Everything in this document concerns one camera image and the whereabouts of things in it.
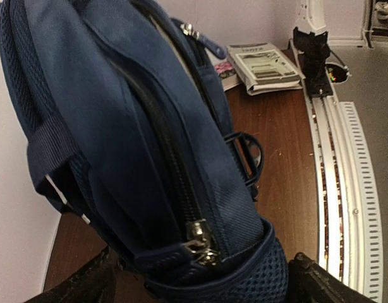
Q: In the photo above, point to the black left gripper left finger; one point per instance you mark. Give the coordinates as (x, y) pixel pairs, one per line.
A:
(93, 282)

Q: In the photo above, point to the navy blue student backpack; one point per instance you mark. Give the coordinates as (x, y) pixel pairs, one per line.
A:
(128, 127)

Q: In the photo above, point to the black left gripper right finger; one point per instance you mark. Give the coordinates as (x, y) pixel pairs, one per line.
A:
(308, 282)

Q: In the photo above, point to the aluminium front rail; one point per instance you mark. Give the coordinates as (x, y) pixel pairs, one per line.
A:
(350, 245)

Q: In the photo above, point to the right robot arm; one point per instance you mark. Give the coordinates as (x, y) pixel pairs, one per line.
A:
(310, 37)

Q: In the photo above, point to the black white photo magazine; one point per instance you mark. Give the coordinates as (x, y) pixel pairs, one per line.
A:
(264, 68)

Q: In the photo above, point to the white book pink flowers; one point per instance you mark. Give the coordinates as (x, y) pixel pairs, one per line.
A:
(229, 77)

